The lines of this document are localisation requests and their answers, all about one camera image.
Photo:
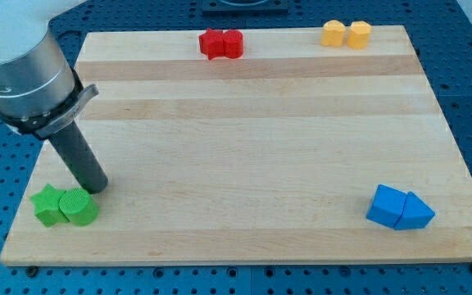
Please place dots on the blue triangle block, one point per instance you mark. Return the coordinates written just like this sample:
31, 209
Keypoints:
416, 214

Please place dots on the red cylinder block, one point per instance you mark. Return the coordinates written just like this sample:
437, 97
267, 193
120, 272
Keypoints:
233, 43

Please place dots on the red star block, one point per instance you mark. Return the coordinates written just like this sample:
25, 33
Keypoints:
211, 43

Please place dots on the yellow hexagon block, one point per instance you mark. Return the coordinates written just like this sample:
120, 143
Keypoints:
359, 33

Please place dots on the yellow heart block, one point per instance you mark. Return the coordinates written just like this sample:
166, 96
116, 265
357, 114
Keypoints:
333, 33

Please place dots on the wooden board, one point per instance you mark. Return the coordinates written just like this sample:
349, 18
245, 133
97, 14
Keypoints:
271, 158

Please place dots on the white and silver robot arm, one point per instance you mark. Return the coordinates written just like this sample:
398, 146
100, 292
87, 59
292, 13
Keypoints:
40, 93

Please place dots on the green star block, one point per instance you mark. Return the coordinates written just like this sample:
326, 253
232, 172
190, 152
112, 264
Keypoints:
46, 206

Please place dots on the blue cube block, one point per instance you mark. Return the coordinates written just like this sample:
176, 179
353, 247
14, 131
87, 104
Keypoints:
387, 206

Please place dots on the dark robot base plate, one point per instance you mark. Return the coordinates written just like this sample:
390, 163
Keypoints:
215, 7

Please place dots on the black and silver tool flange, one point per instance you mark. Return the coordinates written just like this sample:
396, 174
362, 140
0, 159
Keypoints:
50, 122

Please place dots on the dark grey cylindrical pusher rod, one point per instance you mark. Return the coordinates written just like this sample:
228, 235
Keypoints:
74, 150

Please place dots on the green cylinder block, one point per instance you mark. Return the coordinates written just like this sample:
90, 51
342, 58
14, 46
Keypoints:
78, 207

